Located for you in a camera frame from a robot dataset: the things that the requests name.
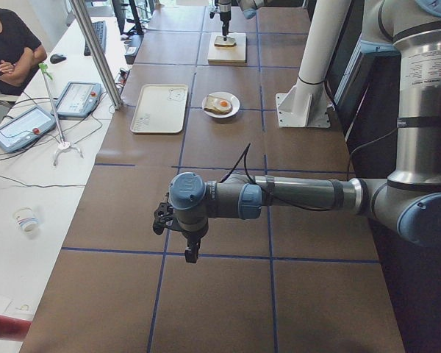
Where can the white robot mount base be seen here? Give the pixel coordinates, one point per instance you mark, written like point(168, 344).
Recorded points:
point(305, 104)

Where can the bread slice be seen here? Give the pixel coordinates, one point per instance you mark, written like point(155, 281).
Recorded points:
point(224, 41)
point(211, 97)

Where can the paper cup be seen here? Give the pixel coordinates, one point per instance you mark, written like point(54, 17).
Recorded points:
point(26, 219)

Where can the black keyboard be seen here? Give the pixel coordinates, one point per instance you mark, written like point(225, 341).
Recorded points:
point(100, 30)

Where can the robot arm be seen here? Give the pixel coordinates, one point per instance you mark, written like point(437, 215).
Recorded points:
point(248, 7)
point(408, 201)

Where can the aluminium frame post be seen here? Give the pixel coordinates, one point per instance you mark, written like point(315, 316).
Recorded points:
point(83, 19)

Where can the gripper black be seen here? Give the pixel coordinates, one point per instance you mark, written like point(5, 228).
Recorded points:
point(225, 15)
point(193, 237)

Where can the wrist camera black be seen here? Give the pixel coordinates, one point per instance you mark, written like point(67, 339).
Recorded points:
point(163, 218)

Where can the metal stand with claw base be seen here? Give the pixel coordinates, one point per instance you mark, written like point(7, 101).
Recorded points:
point(63, 145)

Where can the white round plate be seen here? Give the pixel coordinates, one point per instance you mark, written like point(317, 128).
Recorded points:
point(225, 95)

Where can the far teach pendant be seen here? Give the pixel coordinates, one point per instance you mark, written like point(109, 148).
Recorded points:
point(78, 100)

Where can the black computer mouse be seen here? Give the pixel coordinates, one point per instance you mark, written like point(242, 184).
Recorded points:
point(57, 58)

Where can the seated person black shirt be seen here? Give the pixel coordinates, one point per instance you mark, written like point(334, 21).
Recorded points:
point(21, 52)

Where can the wooden cutting board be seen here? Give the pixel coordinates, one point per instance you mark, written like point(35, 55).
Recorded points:
point(228, 55)

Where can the near teach pendant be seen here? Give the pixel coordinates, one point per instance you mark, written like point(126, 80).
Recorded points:
point(25, 129)

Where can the teach pendant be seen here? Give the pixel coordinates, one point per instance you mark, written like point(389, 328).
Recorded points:
point(25, 129)
point(78, 100)

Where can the cream bear serving tray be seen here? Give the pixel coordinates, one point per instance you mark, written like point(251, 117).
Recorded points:
point(160, 109)

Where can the fried egg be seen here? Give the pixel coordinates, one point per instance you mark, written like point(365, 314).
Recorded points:
point(219, 106)

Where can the red object at edge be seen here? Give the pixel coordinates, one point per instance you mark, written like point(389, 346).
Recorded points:
point(13, 329)

